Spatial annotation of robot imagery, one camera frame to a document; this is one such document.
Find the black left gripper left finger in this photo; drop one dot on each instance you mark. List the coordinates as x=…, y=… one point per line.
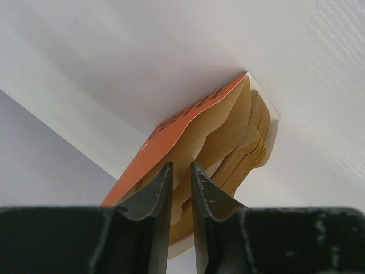
x=131, y=237

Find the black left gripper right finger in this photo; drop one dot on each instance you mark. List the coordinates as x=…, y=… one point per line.
x=232, y=238

